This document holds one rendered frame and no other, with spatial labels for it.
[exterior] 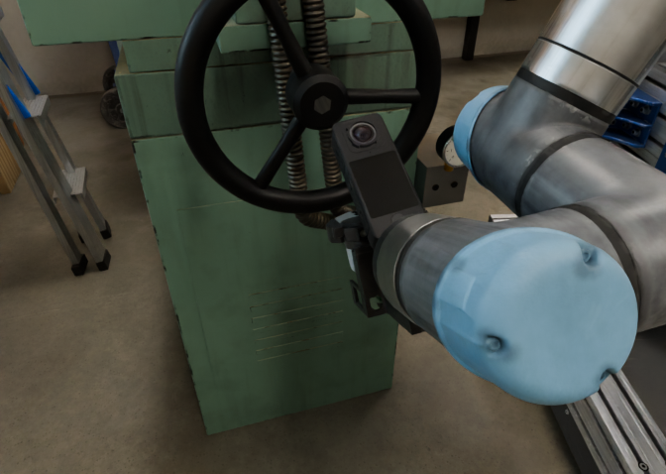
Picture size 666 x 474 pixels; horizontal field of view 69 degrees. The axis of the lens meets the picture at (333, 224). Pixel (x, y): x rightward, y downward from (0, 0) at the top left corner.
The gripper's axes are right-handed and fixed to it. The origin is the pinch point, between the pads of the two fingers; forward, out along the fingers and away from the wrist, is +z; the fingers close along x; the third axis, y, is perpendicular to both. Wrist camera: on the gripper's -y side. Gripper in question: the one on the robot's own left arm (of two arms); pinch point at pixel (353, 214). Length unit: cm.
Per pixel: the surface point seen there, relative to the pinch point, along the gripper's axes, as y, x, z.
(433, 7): -24.5, 20.3, 13.9
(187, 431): 46, -34, 55
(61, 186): -14, -59, 96
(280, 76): -16.9, -4.2, 4.4
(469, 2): -24.4, 25.9, 14.1
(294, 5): -23.9, -1.2, 3.0
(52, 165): -20, -60, 94
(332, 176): -4.4, 0.6, 10.3
